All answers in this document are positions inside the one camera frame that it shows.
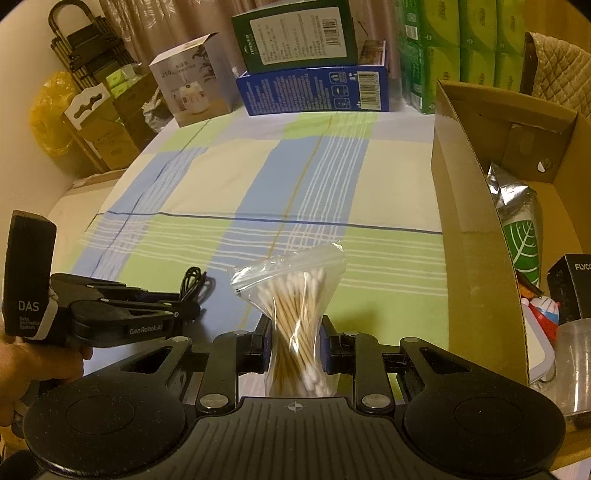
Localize silver foil bag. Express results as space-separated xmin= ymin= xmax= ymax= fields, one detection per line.
xmin=485 ymin=161 xmax=543 ymax=287

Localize checked bedsheet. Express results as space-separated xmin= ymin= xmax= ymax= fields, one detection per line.
xmin=69 ymin=108 xmax=451 ymax=398

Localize black usb cable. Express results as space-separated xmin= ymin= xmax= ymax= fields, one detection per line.
xmin=178 ymin=267 xmax=215 ymax=320

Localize crumpled clear plastic bag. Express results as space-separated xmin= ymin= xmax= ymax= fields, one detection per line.
xmin=141 ymin=85 xmax=174 ymax=134

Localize patterned beige curtain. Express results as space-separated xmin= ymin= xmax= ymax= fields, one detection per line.
xmin=99 ymin=0 xmax=259 ymax=47

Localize stack of green tissue packs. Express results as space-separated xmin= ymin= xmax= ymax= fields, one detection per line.
xmin=397 ymin=0 xmax=529 ymax=114

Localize white humidifier box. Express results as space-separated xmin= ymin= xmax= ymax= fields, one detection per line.
xmin=148 ymin=32 xmax=238 ymax=127

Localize person's left hand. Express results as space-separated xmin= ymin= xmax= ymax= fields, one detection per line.
xmin=0 ymin=340 xmax=94 ymax=428

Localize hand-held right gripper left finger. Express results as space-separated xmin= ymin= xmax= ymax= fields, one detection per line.
xmin=117 ymin=316 xmax=274 ymax=414

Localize small brown printed box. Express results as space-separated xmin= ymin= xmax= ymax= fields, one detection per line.
xmin=358 ymin=41 xmax=386 ymax=68

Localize large cardboard box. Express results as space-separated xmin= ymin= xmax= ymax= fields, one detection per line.
xmin=430 ymin=79 xmax=591 ymax=435

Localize dark green box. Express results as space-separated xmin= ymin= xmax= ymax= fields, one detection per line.
xmin=231 ymin=0 xmax=358 ymax=75

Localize brown cardboard carton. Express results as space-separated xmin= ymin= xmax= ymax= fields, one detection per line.
xmin=113 ymin=71 xmax=160 ymax=148

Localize clear plastic cup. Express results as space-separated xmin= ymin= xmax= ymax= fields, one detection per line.
xmin=556 ymin=318 xmax=591 ymax=416

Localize folded metal rack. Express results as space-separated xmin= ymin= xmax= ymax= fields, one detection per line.
xmin=48 ymin=0 xmax=139 ymax=93

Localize beige printed bedding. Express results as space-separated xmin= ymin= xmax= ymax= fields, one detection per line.
xmin=46 ymin=168 xmax=130 ymax=227

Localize black shaver box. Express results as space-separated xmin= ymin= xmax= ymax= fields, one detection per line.
xmin=547 ymin=254 xmax=591 ymax=324

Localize bag of cotton swabs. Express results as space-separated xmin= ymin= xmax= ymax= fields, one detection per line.
xmin=229 ymin=244 xmax=347 ymax=398

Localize quilted chair back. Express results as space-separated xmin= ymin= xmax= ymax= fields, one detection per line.
xmin=524 ymin=31 xmax=591 ymax=109

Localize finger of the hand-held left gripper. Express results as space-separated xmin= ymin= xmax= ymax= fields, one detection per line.
xmin=99 ymin=300 xmax=202 ymax=322
xmin=50 ymin=273 xmax=180 ymax=304

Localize yellow plastic bag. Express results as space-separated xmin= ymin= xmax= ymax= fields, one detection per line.
xmin=30 ymin=69 xmax=81 ymax=158

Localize white square lid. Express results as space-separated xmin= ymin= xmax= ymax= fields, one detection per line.
xmin=524 ymin=300 xmax=557 ymax=384

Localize blue box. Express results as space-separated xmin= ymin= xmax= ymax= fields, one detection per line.
xmin=235 ymin=65 xmax=390 ymax=116

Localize light green packets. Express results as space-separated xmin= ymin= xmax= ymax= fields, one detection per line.
xmin=106 ymin=65 xmax=139 ymax=93

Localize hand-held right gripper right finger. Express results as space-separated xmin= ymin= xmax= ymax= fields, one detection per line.
xmin=321 ymin=315 xmax=469 ymax=414

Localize cardboard box with white hanger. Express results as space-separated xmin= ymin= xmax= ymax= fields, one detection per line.
xmin=62 ymin=85 xmax=139 ymax=169

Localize blue cat toy figure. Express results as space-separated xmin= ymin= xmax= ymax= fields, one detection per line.
xmin=519 ymin=272 xmax=561 ymax=334

